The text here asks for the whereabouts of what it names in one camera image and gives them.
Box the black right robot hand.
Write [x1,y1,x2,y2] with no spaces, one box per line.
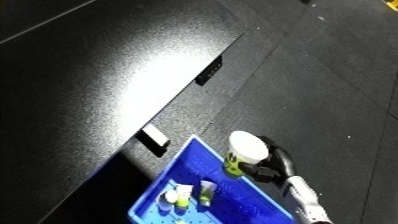
[238,134,297,184]

